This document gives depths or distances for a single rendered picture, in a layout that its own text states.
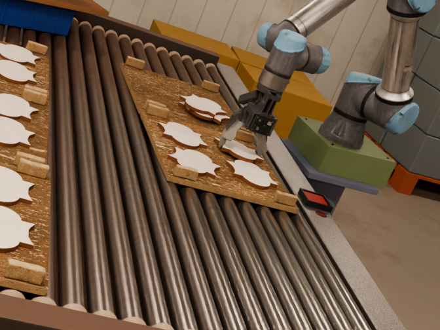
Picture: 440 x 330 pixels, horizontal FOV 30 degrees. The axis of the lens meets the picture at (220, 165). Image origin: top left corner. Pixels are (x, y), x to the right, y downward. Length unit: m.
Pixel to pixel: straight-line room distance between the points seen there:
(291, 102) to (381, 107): 2.88
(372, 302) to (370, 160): 0.96
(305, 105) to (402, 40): 3.04
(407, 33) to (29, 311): 1.54
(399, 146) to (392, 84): 3.65
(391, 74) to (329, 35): 4.07
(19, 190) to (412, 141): 4.71
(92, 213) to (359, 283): 0.62
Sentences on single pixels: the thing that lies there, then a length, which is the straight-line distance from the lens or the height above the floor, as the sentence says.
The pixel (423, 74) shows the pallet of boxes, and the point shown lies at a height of 0.80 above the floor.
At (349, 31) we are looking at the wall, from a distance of 6.63.
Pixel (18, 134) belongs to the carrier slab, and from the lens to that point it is 1.81.
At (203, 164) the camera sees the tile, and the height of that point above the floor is 0.95.
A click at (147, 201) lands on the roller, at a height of 0.91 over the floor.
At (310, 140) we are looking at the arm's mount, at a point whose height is 0.93.
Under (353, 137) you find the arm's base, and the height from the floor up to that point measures 1.00.
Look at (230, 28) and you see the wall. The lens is 6.25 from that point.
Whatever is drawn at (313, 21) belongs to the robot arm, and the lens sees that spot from 2.32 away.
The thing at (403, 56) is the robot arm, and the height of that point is 1.31.
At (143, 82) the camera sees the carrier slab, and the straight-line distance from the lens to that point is 2.54.
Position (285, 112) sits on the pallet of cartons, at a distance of 5.43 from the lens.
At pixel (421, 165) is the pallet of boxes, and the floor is 0.24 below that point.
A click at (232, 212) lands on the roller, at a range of 1.90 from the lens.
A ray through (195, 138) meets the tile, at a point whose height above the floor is 0.95.
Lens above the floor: 1.62
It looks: 19 degrees down
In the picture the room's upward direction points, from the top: 23 degrees clockwise
